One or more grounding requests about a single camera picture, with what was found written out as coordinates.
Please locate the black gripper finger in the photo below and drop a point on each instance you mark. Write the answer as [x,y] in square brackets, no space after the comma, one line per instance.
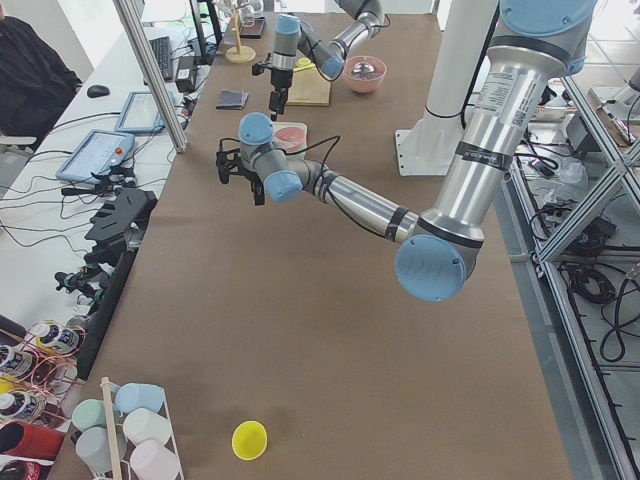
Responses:
[258,193]
[277,102]

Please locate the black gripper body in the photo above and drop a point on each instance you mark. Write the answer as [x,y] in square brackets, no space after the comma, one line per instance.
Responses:
[278,81]
[248,176]

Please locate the small pink bowl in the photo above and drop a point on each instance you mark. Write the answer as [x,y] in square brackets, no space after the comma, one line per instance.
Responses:
[291,138]

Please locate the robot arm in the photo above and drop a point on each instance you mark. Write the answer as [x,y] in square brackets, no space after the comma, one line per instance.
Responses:
[535,41]
[293,36]

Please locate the large pink bowl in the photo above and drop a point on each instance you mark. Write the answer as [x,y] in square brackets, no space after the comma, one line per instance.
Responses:
[363,86]

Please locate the wooden cutting board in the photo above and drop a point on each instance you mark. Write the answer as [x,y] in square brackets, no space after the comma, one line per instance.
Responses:
[309,88]

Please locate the cream rabbit tray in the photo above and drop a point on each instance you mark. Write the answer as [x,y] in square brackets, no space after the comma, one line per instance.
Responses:
[277,125]

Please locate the grey folded cloth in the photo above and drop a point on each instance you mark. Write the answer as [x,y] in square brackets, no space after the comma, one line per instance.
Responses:
[231,99]

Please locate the wooden mug tree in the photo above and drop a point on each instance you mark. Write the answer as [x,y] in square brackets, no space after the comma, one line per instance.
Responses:
[239,53]

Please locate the stacked green bowls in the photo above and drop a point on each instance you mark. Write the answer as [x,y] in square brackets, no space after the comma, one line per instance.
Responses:
[299,155]

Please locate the metal ice scoop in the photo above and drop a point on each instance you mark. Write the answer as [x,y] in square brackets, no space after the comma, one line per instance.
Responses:
[364,70]

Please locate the black keyboard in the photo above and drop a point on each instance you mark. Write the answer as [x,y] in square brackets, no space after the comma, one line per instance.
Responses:
[161,49]

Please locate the far blue teach pendant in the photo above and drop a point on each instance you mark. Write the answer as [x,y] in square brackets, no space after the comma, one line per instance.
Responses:
[140,115]

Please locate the blue teach pendant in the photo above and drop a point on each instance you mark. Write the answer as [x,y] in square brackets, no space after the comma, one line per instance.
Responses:
[96,154]
[140,115]

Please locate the black tool holder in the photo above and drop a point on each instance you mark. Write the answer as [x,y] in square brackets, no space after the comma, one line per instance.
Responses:
[109,224]

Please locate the near blue teach pendant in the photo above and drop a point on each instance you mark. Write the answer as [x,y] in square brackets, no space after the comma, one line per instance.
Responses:
[96,154]

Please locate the black computer mouse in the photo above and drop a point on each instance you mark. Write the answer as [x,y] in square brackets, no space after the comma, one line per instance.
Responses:
[97,91]

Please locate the person in black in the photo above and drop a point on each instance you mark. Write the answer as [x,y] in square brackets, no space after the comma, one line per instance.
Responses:
[36,84]

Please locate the blue plastic cup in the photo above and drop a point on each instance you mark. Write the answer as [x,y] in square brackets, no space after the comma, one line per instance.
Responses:
[133,396]

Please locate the white plastic cup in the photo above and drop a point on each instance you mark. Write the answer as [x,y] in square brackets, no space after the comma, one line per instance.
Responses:
[143,424]

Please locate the green plastic cup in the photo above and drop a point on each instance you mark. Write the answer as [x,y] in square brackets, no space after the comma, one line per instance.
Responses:
[89,413]

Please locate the pink plastic cup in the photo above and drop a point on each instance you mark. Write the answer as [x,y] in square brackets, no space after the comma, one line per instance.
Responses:
[151,460]

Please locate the grey plastic cup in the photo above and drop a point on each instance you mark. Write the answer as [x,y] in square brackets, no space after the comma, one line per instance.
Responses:
[92,447]

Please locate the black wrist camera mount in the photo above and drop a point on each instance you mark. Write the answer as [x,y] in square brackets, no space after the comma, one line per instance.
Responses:
[260,67]
[227,161]

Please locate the aluminium frame post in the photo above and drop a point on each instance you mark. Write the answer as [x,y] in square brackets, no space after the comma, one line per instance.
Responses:
[128,15]

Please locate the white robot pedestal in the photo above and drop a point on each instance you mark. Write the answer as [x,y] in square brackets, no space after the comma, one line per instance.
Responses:
[428,148]

